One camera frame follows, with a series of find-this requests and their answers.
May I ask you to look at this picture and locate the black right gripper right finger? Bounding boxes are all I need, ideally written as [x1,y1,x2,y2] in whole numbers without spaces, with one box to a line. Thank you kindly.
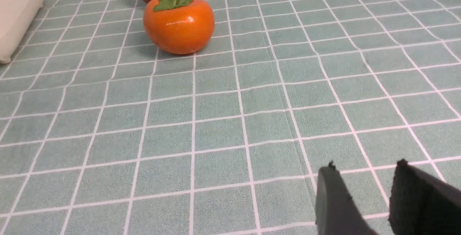
[388,159,461,235]

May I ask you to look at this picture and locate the white two-slot toaster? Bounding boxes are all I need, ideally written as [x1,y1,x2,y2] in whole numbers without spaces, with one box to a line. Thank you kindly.
[0,0,45,64]

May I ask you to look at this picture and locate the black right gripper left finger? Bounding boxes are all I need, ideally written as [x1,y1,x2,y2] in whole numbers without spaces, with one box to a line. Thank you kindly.
[315,161,377,235]

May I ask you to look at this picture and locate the orange persimmon with green leaf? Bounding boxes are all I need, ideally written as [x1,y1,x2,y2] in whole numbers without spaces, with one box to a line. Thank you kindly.
[143,0,215,56]

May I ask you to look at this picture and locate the green checkered tablecloth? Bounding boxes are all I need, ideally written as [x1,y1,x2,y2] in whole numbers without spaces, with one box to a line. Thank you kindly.
[1,0,460,235]

